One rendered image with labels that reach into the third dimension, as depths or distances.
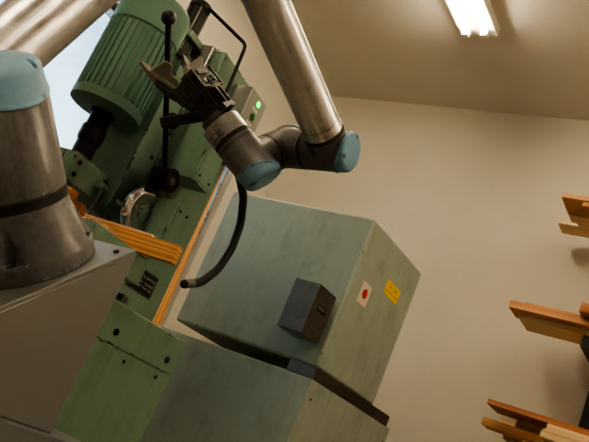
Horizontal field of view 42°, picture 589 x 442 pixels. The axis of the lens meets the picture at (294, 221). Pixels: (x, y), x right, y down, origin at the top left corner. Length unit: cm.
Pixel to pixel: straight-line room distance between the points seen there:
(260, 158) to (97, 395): 64
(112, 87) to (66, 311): 92
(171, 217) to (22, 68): 93
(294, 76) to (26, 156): 70
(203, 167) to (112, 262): 93
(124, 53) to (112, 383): 76
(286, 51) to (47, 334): 76
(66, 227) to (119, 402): 91
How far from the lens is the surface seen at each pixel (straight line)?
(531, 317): 330
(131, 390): 191
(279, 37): 150
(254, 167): 165
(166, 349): 196
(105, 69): 186
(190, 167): 193
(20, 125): 99
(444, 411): 373
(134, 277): 168
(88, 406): 180
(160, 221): 187
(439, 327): 386
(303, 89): 156
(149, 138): 195
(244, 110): 209
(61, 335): 102
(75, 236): 104
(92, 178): 187
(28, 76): 100
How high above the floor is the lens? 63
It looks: 16 degrees up
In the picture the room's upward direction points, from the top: 23 degrees clockwise
